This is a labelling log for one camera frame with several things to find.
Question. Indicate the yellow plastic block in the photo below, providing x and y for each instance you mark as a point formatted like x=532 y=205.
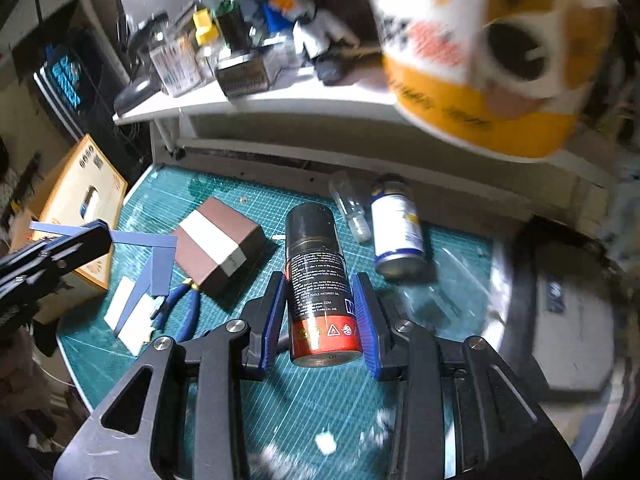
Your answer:
x=206 y=27

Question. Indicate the clear plastic box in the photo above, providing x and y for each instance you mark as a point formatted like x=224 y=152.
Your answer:
x=175 y=67

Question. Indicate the black desk lamp base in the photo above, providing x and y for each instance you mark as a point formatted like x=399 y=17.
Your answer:
x=132 y=95

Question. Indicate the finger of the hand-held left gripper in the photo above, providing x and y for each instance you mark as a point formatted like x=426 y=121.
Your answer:
x=35 y=295
x=75 y=247

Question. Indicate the clutter of bottles on shelf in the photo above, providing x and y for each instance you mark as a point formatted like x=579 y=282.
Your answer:
x=285 y=5

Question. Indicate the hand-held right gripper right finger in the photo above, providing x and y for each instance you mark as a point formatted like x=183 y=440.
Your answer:
x=367 y=320

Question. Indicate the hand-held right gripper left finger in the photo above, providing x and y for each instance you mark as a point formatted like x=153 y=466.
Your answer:
x=275 y=310

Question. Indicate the blue plastic square ruler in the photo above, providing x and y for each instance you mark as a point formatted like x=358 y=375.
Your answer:
x=160 y=260

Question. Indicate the small white paper scrap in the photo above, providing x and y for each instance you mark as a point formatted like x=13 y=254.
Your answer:
x=326 y=442

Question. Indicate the black red spray can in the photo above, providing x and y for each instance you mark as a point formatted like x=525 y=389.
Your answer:
x=320 y=285

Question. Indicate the white blue spray can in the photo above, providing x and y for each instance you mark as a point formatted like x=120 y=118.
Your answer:
x=397 y=225

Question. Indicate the grey metal mesh box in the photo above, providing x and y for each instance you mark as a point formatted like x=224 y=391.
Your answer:
x=247 y=75

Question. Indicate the black grey device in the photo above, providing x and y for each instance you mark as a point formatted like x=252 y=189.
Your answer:
x=570 y=320

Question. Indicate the cardboard box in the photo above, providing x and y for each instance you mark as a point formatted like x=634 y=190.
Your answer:
x=75 y=195

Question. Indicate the small clear plastic bottle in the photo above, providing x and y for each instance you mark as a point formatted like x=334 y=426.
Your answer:
x=352 y=207

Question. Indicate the brown white box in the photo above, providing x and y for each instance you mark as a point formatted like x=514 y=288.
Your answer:
x=220 y=245

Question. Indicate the green cutting mat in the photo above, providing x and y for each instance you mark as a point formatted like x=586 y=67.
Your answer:
x=300 y=410

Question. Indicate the black computer tower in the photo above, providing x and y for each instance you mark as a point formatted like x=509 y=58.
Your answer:
x=65 y=75

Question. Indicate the yellow white printed container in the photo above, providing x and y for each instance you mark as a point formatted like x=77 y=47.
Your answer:
x=450 y=60

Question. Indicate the white card piece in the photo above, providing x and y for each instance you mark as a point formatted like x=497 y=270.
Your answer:
x=119 y=300
x=140 y=327

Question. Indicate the white desk shelf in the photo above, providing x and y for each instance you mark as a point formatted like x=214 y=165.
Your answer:
x=310 y=105

